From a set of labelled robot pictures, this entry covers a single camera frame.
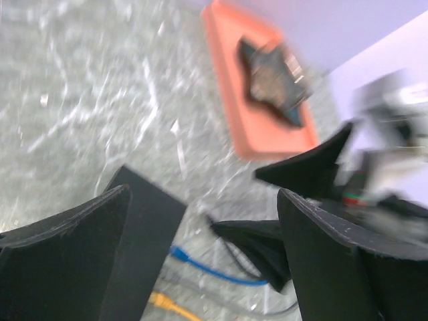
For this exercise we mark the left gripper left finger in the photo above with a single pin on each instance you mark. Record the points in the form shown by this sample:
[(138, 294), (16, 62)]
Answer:
[(58, 268)]

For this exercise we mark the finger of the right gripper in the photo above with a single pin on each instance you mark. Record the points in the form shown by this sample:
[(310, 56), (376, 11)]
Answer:
[(262, 243)]

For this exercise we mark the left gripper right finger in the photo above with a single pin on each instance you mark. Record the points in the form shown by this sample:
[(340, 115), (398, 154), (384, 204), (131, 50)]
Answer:
[(342, 271)]

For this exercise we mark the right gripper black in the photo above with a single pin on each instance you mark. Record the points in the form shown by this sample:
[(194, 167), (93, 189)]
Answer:
[(365, 196)]

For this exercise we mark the black network switch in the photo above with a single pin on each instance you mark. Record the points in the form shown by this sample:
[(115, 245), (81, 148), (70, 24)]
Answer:
[(151, 225)]

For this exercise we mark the orange plastic tray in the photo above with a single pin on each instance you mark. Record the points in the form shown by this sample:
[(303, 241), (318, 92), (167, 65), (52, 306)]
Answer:
[(256, 132)]

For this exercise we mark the dark blue star dish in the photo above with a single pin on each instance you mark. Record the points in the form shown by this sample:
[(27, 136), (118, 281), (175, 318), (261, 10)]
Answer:
[(293, 115)]

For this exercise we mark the clear glass bowl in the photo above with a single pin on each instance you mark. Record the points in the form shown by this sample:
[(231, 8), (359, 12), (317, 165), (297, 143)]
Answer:
[(275, 76)]

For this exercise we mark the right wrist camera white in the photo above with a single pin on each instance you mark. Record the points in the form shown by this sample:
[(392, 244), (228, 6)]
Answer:
[(396, 106)]

